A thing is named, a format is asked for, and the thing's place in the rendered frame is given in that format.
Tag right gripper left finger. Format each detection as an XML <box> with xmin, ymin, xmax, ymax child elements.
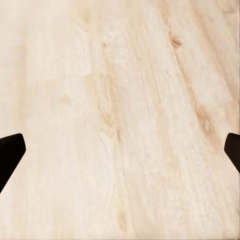
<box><xmin>0</xmin><ymin>133</ymin><xmax>26</xmax><ymax>193</ymax></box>

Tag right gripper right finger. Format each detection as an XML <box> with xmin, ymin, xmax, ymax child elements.
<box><xmin>224</xmin><ymin>133</ymin><xmax>240</xmax><ymax>173</ymax></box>

